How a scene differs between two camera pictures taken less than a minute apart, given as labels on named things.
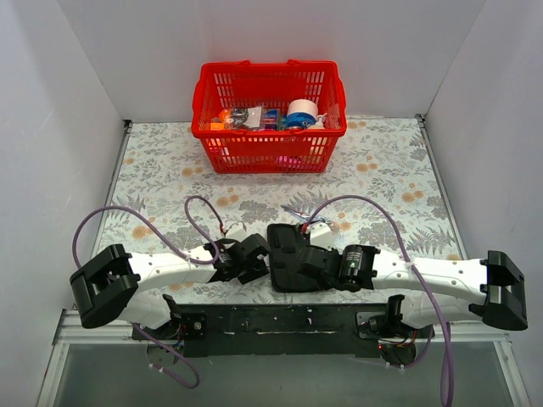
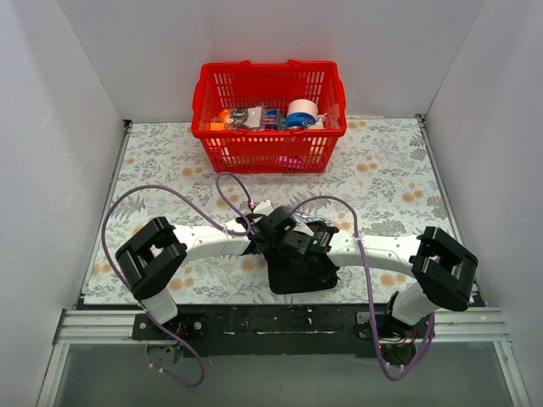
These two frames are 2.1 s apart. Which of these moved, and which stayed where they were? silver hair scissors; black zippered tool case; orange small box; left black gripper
Moved: left black gripper
Stayed: black zippered tool case; silver hair scissors; orange small box
